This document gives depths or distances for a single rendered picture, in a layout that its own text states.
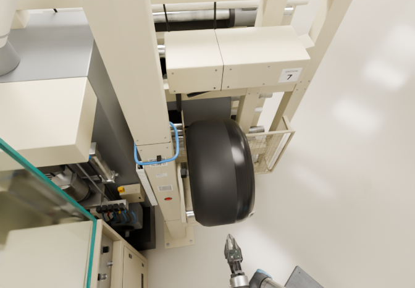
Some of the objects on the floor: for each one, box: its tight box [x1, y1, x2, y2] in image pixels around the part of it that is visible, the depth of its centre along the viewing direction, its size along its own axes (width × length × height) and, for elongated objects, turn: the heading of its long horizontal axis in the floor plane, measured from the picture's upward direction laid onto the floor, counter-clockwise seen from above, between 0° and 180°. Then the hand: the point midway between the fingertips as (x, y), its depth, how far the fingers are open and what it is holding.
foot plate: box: [164, 219, 195, 249], centre depth 233 cm, size 27×27×2 cm
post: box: [70, 0, 187, 239], centre depth 131 cm, size 13×13×250 cm
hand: (229, 237), depth 137 cm, fingers closed
